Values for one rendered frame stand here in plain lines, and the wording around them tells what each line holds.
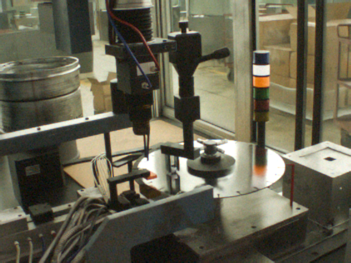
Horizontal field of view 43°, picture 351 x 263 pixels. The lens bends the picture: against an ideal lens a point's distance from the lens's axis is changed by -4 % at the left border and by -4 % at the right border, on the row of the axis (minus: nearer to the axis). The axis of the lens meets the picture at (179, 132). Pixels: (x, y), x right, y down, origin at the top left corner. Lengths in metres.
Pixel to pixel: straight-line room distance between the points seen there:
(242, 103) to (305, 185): 0.54
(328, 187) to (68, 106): 0.86
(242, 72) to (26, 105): 0.72
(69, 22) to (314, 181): 0.68
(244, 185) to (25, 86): 0.81
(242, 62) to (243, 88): 0.09
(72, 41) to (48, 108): 0.57
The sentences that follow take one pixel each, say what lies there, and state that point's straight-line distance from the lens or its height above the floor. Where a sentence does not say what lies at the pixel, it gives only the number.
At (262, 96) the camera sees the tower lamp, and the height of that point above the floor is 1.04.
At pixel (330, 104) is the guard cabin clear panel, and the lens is 1.37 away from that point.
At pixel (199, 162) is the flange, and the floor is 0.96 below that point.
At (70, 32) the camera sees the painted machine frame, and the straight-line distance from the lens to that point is 0.97.
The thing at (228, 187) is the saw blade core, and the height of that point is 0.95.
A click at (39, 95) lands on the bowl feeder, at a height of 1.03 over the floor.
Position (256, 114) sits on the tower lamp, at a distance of 1.28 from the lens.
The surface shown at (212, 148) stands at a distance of 1.02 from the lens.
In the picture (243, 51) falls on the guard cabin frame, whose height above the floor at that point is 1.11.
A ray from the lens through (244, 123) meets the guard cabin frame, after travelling 1.66.
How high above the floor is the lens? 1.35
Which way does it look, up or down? 18 degrees down
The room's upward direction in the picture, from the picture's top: 3 degrees counter-clockwise
